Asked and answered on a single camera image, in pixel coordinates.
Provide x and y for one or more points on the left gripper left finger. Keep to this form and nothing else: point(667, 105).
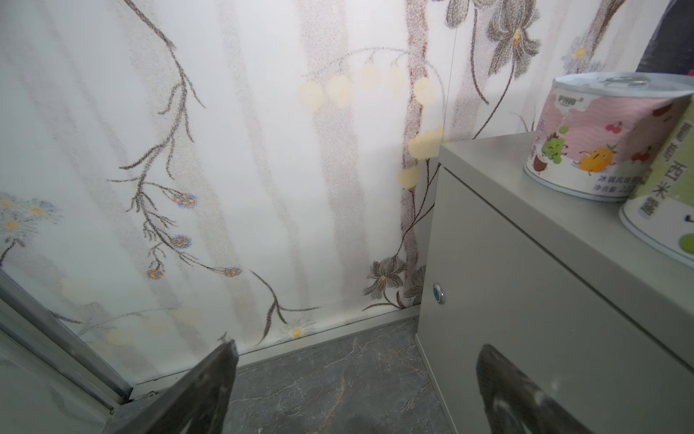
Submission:
point(198, 403)

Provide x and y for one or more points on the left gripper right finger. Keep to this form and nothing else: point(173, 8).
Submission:
point(515, 404)

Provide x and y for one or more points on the green label can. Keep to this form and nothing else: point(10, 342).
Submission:
point(660, 210)

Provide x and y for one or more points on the pink white can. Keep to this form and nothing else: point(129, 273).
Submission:
point(598, 132)

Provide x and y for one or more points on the blue red tomato can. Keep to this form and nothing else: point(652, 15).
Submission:
point(670, 49)

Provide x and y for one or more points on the grey metal cabinet box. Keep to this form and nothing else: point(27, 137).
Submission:
point(599, 320)

